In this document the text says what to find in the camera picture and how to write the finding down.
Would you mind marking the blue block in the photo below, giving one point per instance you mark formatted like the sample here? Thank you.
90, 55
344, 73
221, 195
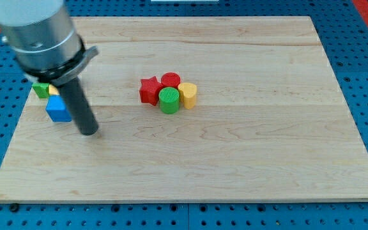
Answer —
56, 109

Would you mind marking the wooden board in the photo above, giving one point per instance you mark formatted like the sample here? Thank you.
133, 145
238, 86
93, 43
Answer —
270, 124

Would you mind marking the red star block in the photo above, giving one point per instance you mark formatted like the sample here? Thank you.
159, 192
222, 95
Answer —
149, 90

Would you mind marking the green cylinder block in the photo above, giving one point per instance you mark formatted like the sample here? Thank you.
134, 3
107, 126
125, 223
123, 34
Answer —
169, 100

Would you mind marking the yellow heart block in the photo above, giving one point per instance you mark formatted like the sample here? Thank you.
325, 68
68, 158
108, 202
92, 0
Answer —
188, 94

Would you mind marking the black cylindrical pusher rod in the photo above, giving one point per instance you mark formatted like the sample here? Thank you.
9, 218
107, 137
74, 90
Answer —
78, 106

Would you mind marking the red cylinder block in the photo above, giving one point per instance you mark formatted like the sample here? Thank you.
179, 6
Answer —
171, 79

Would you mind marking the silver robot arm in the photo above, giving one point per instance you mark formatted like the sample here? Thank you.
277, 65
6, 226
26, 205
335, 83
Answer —
44, 39

